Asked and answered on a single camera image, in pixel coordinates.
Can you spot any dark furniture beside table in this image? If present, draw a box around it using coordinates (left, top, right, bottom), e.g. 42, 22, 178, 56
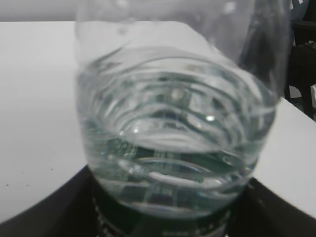
284, 0, 316, 119

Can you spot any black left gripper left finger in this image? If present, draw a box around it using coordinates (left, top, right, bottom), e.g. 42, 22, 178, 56
0, 167, 98, 237

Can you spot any clear water bottle green label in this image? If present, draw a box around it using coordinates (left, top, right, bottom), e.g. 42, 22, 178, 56
75, 0, 290, 237

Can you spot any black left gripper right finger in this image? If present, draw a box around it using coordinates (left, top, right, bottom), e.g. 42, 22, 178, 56
228, 178, 316, 237

